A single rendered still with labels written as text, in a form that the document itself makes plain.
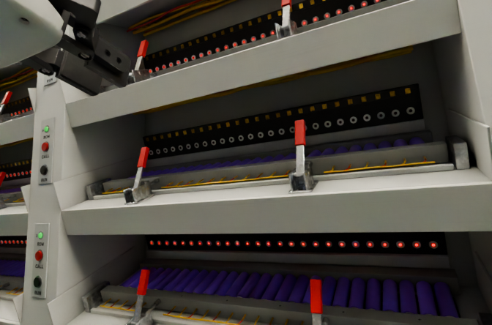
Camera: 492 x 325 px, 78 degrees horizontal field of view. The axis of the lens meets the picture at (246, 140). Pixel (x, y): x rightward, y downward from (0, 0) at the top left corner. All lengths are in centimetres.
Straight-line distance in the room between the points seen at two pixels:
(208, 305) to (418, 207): 32
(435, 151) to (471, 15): 14
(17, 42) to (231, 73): 25
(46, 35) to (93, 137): 45
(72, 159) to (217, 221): 33
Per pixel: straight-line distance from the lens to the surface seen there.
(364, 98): 52
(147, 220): 48
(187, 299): 53
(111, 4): 65
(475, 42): 37
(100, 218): 55
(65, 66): 31
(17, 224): 75
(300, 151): 38
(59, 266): 64
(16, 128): 80
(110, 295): 65
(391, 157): 41
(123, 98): 55
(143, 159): 52
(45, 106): 71
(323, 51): 39
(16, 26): 25
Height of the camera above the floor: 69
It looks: 11 degrees up
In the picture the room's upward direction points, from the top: 4 degrees counter-clockwise
